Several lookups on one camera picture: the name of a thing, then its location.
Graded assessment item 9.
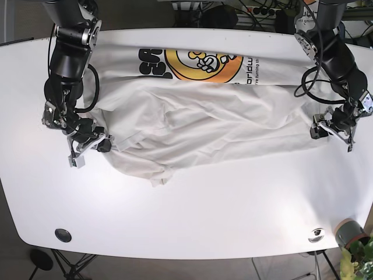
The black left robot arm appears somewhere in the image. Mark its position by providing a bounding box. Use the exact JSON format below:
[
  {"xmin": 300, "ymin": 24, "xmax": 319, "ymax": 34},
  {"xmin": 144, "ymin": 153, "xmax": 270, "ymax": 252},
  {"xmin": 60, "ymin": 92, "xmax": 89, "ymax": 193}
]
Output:
[{"xmin": 294, "ymin": 1, "xmax": 372, "ymax": 152}]

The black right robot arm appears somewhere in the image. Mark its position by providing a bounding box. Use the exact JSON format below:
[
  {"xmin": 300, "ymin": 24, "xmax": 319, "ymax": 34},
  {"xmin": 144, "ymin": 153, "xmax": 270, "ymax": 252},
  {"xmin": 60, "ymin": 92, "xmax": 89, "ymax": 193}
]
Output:
[{"xmin": 42, "ymin": 1, "xmax": 112, "ymax": 168}]

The black table grommet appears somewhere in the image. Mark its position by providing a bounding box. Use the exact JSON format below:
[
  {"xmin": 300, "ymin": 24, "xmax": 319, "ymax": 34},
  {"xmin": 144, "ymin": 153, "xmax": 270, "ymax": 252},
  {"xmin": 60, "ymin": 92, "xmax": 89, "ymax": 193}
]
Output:
[{"xmin": 54, "ymin": 228, "xmax": 72, "ymax": 243}]

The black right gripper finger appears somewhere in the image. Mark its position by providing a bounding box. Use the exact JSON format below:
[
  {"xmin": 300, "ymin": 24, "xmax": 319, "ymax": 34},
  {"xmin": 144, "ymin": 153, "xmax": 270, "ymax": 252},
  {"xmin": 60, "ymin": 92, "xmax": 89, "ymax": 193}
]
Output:
[
  {"xmin": 94, "ymin": 138, "xmax": 112, "ymax": 153},
  {"xmin": 68, "ymin": 133, "xmax": 111, "ymax": 169}
]

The potted green plant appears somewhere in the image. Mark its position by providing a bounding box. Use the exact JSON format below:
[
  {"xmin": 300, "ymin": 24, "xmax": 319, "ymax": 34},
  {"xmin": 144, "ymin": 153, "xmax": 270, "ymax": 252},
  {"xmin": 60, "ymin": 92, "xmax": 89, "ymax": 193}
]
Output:
[{"xmin": 334, "ymin": 218, "xmax": 372, "ymax": 280}]

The silver table grommet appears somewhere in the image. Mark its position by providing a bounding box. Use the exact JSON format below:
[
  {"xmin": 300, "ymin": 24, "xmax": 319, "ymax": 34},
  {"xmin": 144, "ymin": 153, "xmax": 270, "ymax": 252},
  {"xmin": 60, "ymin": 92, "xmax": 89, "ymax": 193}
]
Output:
[{"xmin": 308, "ymin": 228, "xmax": 325, "ymax": 243}]

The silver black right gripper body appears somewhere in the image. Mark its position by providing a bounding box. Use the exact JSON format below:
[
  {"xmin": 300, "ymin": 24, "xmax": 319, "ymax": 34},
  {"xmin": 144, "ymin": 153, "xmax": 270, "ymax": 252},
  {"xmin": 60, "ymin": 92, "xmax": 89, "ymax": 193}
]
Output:
[{"xmin": 42, "ymin": 99, "xmax": 97, "ymax": 144}]

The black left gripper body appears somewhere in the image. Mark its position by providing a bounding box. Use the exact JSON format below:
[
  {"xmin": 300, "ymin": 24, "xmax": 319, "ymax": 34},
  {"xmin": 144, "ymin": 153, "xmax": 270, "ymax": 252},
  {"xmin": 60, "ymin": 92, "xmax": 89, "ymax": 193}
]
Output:
[{"xmin": 328, "ymin": 96, "xmax": 372, "ymax": 138}]

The black tripod stand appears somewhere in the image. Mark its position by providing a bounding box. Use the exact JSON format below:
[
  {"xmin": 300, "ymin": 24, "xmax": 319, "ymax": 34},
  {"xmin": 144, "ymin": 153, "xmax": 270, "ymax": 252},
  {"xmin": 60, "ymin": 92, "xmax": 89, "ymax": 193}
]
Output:
[{"xmin": 29, "ymin": 248, "xmax": 100, "ymax": 280}]

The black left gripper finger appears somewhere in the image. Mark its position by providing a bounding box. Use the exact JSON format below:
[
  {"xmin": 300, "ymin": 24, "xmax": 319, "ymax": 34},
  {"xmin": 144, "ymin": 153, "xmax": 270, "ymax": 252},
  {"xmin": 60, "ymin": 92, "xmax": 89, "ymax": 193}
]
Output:
[
  {"xmin": 309, "ymin": 114, "xmax": 338, "ymax": 139},
  {"xmin": 342, "ymin": 126, "xmax": 357, "ymax": 153}
]

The white graphic T-shirt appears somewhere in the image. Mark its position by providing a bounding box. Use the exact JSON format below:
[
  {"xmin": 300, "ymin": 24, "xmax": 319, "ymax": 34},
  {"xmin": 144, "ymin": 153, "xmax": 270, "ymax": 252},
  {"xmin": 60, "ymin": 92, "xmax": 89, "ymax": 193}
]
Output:
[{"xmin": 90, "ymin": 44, "xmax": 327, "ymax": 186}]

